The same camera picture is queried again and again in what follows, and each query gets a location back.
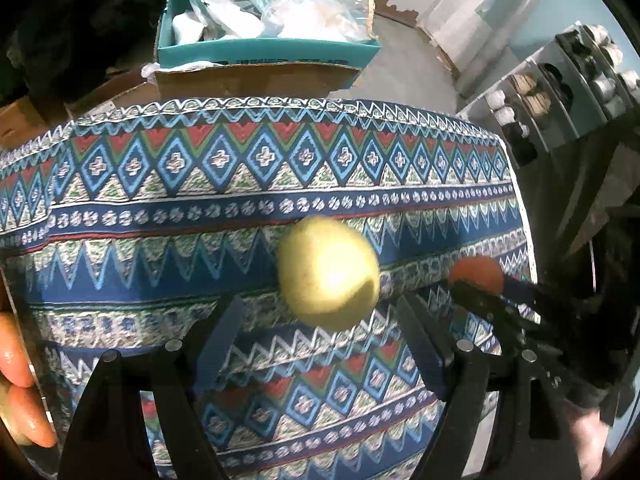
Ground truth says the person's right forearm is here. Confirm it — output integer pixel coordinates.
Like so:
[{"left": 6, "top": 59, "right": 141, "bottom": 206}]
[{"left": 565, "top": 385, "right": 621, "bottom": 480}]

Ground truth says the clear plastic bag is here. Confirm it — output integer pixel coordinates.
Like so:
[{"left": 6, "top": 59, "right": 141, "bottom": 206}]
[{"left": 260, "top": 0, "right": 376, "bottom": 44}]

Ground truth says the yellow-green pear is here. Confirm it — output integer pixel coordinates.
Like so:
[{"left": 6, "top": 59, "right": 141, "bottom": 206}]
[{"left": 277, "top": 216, "right": 382, "bottom": 332}]

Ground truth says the shoe rack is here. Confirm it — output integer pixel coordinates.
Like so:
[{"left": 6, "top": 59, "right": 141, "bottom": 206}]
[{"left": 457, "top": 22, "right": 640, "bottom": 167}]

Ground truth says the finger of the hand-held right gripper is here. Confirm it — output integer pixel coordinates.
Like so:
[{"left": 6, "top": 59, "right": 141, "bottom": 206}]
[
  {"left": 450, "top": 280, "right": 531, "bottom": 348},
  {"left": 502, "top": 275, "right": 556, "bottom": 311}
]

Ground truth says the brown cardboard box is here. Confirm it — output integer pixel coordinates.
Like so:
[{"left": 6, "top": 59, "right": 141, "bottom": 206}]
[
  {"left": 0, "top": 67, "right": 161, "bottom": 151},
  {"left": 152, "top": 60, "right": 368, "bottom": 102}
]

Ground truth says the teal box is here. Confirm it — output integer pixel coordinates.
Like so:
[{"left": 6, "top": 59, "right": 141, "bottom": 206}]
[{"left": 155, "top": 0, "right": 383, "bottom": 69}]

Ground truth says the blue patterned tablecloth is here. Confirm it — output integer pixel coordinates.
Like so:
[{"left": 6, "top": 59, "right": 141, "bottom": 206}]
[{"left": 0, "top": 97, "right": 538, "bottom": 480}]

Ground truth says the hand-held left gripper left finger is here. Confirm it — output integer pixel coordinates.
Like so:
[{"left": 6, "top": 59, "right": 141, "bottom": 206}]
[{"left": 57, "top": 296, "right": 246, "bottom": 480}]

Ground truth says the clear glass plate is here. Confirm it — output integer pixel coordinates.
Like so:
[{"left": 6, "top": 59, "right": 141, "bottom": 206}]
[{"left": 0, "top": 260, "right": 63, "bottom": 461}]

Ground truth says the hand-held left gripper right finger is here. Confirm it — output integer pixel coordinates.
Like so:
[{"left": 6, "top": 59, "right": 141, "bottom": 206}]
[{"left": 399, "top": 292, "right": 583, "bottom": 480}]

